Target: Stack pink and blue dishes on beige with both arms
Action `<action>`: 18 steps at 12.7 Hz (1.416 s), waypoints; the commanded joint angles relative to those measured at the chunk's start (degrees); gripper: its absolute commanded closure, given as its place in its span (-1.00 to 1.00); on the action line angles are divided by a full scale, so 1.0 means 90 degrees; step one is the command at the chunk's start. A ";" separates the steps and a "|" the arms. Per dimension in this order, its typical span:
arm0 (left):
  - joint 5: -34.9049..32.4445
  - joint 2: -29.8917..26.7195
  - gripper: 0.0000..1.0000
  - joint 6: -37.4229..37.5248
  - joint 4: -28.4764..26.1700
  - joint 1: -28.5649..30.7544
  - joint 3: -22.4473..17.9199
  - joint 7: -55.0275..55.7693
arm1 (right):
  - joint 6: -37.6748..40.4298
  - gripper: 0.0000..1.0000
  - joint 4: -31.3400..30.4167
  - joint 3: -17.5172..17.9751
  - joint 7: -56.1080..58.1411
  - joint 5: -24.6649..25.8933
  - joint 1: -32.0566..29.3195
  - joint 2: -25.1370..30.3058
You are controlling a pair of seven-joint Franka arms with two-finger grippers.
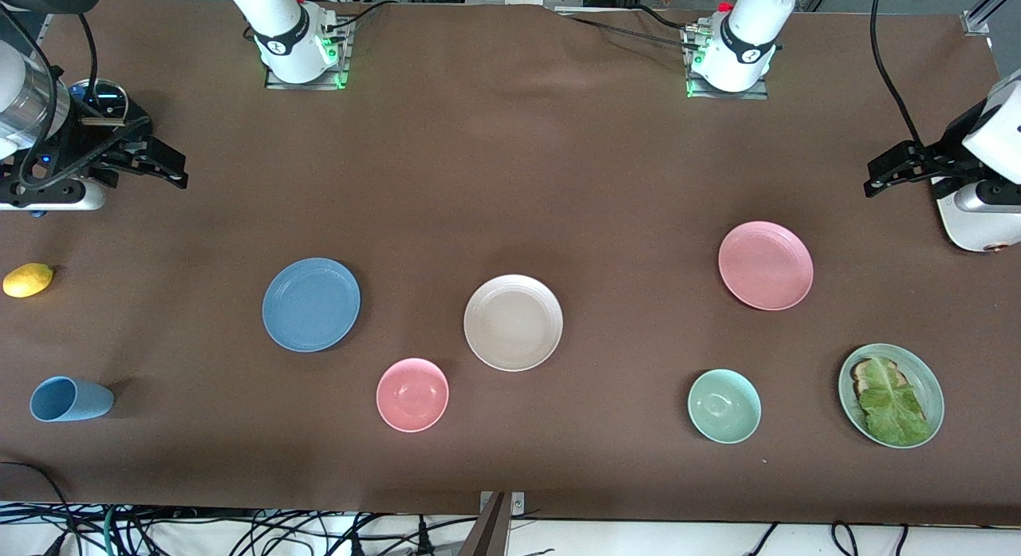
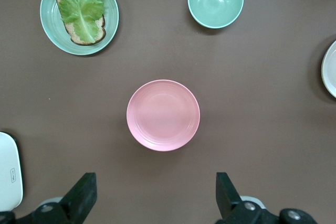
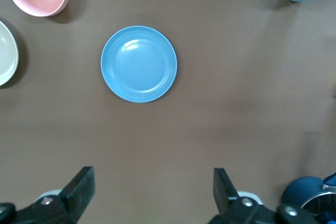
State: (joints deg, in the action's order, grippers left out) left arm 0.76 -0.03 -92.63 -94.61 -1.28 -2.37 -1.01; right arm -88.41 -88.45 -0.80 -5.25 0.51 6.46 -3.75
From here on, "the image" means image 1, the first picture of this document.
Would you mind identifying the white toaster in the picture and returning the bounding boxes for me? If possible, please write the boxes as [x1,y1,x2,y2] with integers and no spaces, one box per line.
[941,209,1021,254]

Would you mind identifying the glass lid with blue knob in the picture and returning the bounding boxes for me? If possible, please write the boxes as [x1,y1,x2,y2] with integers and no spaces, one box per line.
[70,79,128,120]

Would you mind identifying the black base cable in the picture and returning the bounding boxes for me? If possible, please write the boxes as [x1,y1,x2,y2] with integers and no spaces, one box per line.
[558,4,704,48]
[331,0,401,32]

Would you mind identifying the blue cup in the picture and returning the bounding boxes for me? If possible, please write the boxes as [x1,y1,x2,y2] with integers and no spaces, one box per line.
[30,377,115,423]

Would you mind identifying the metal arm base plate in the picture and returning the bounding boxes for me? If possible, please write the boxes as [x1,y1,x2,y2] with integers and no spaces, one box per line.
[684,26,769,101]
[265,18,349,91]

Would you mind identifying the black floor cable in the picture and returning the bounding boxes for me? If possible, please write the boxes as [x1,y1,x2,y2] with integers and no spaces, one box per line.
[0,460,81,556]

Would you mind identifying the green plate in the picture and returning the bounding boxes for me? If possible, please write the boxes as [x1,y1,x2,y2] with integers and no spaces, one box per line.
[838,343,945,449]

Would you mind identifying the dark camera pole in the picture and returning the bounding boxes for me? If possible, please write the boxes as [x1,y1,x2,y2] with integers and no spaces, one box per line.
[459,492,511,556]

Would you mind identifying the aluminium profile post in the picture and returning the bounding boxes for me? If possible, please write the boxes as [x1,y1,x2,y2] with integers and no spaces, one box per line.
[961,0,1021,37]

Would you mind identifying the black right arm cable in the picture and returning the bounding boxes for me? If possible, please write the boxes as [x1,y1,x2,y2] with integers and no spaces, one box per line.
[16,14,152,191]

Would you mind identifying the blue plate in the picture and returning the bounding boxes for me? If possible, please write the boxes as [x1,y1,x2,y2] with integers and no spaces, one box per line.
[262,258,361,353]

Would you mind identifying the beige plate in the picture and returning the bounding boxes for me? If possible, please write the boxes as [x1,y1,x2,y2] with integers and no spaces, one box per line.
[463,274,564,373]

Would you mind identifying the pink plate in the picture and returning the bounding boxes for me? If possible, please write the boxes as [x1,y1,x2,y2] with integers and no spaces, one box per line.
[718,221,814,311]

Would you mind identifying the pink bowl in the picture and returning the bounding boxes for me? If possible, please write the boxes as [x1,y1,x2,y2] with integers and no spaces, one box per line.
[376,358,450,433]

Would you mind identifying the brown table cover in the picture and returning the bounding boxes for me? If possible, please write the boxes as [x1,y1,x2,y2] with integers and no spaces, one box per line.
[0,0,1021,526]

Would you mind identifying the toasted bread slice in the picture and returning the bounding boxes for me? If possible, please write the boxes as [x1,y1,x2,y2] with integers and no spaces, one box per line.
[850,358,928,428]

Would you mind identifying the green bowl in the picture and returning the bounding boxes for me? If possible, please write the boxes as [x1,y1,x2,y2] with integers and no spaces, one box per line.
[688,369,762,444]

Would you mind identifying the yellow lemon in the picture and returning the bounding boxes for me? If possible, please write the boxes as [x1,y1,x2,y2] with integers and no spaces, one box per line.
[2,262,54,298]

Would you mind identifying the green lettuce leaf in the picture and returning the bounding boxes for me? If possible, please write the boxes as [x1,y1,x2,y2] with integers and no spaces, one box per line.
[857,357,932,447]

